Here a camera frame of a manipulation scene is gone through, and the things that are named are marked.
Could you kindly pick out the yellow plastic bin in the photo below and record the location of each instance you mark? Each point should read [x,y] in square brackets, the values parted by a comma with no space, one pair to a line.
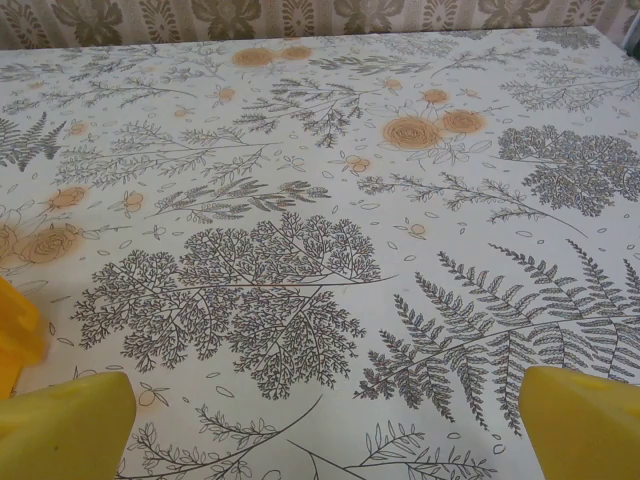
[17,330]

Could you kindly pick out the floral print tablecloth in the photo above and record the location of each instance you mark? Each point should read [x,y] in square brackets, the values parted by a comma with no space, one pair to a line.
[320,175]

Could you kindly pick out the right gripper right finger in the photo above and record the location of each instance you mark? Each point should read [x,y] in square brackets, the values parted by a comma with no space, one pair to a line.
[585,430]

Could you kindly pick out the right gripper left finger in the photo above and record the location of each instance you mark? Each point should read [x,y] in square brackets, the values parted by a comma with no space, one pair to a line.
[65,430]

